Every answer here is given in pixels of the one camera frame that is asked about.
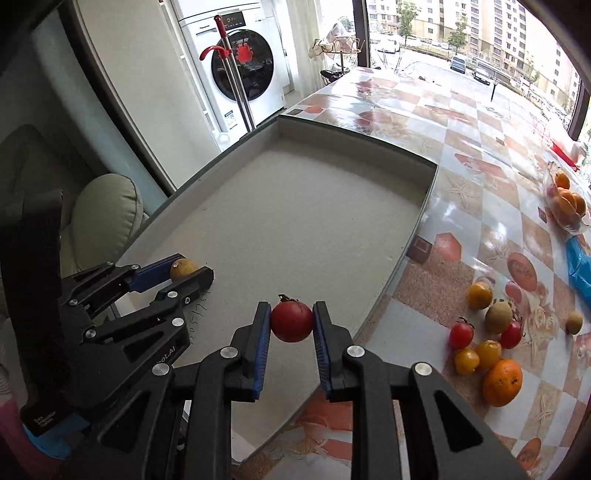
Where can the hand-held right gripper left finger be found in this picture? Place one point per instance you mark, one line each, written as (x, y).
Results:
(263, 350)

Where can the person's left hand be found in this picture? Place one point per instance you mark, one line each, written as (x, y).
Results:
(51, 443)

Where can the white parked car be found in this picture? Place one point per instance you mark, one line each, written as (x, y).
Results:
(388, 45)

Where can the small brown round fruit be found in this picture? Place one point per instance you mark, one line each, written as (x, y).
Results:
(574, 322)

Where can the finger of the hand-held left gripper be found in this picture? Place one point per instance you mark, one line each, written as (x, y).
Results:
(157, 272)
(194, 284)

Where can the beige cushioned chair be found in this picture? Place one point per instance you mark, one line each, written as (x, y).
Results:
(106, 212)

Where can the clothes drying rack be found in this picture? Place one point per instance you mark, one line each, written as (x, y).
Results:
(337, 44)

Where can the white washing machine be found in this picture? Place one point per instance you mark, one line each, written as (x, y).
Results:
(203, 46)

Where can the glass bowl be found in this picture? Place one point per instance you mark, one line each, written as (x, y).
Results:
(550, 207)

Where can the blue cloth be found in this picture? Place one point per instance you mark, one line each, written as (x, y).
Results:
(579, 272)

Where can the large red tomato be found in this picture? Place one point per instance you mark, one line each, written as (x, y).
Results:
(292, 321)

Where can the grey parked car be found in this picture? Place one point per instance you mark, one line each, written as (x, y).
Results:
(459, 63)

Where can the grey rectangular tray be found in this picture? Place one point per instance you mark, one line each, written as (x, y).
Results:
(300, 207)

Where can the large orange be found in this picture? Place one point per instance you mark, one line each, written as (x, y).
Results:
(502, 382)

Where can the red and white plastic bag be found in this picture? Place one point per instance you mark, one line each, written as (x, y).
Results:
(565, 154)

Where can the black lamp post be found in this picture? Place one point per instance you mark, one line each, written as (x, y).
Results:
(494, 90)

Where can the red cherry tomato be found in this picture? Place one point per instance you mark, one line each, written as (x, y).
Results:
(511, 334)
(461, 334)

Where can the yellow cherry tomato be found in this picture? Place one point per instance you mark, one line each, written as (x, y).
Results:
(480, 295)
(488, 354)
(466, 361)

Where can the white door panel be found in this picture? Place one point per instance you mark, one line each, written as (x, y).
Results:
(138, 83)

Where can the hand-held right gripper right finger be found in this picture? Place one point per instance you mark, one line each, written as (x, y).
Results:
(322, 350)

